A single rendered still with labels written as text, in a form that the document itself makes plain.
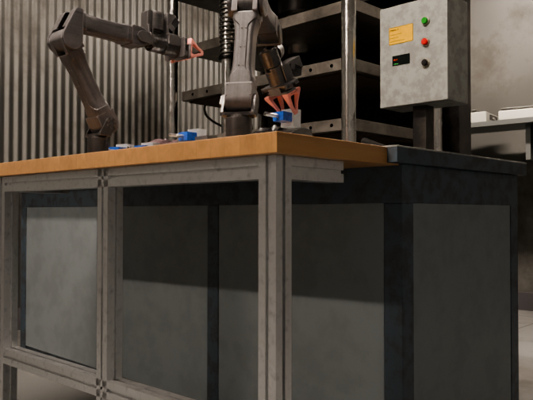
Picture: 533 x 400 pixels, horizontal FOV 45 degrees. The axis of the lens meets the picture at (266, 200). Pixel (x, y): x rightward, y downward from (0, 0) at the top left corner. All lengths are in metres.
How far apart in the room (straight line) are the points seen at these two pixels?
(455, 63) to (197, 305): 1.33
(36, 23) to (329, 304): 2.83
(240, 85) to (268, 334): 0.61
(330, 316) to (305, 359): 0.15
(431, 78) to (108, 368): 1.58
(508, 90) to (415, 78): 2.24
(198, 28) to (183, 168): 3.41
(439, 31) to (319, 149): 1.37
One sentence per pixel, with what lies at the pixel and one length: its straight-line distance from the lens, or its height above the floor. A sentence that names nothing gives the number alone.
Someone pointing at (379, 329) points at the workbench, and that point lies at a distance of 1.56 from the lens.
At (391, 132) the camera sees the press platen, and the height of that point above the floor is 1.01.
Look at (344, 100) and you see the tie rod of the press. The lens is 2.59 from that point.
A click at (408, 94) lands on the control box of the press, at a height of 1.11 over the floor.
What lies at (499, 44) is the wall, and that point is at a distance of 4.85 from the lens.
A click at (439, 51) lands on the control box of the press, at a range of 2.54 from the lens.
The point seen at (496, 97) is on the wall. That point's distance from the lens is 4.79.
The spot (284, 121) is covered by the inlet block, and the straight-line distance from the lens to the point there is 1.93.
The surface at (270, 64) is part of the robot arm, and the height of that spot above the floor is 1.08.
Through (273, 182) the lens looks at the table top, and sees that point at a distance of 1.20.
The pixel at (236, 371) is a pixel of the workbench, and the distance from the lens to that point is 1.91.
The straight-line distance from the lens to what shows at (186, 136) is 2.03.
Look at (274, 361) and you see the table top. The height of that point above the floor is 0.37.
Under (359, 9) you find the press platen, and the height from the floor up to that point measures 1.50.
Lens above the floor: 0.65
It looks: 1 degrees up
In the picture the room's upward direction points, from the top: straight up
